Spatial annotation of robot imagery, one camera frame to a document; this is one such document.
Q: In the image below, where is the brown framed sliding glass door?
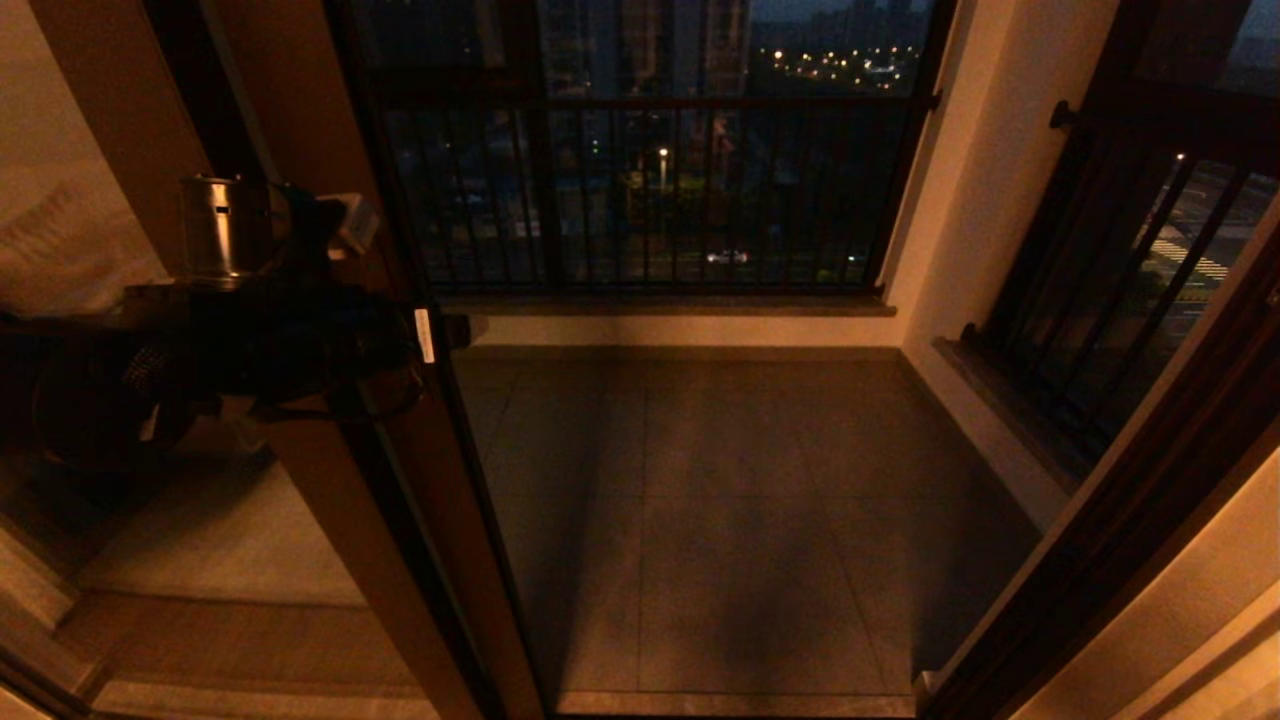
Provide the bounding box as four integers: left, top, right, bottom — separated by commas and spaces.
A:
200, 0, 549, 720

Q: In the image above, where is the brown framed fixed glass panel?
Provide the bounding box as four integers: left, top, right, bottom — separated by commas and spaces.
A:
0, 0, 491, 720

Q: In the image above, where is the long black metal balcony railing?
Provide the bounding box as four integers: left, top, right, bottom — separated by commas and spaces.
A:
355, 92, 943, 296

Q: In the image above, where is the short grey stone window sill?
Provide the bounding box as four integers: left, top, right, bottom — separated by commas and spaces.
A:
935, 335, 1098, 498

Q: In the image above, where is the dark brown door jamb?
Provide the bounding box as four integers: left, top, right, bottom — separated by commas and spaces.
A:
915, 225, 1280, 720

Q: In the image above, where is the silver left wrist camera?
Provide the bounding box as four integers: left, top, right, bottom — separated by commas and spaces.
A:
328, 192, 383, 258

